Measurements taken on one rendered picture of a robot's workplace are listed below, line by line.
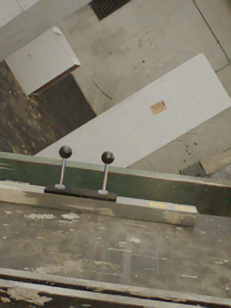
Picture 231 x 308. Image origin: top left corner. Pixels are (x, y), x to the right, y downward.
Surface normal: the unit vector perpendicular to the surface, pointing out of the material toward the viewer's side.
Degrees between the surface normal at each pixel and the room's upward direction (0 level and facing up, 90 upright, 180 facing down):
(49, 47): 90
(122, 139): 90
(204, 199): 90
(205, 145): 90
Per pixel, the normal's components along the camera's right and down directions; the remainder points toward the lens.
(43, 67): -0.15, 0.15
